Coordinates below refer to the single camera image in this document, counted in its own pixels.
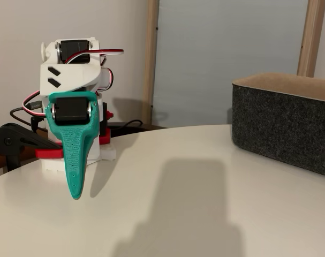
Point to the black clamp red trigger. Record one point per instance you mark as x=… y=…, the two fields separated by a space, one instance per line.
x=104 y=136

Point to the teal gripper black servo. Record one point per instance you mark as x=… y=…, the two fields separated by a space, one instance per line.
x=70 y=110

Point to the grey felt box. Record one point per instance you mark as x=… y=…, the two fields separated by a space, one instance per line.
x=280 y=128

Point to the light wooden frame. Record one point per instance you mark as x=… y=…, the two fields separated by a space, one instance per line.
x=150 y=53

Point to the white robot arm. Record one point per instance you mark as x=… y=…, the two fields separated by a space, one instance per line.
x=71 y=77

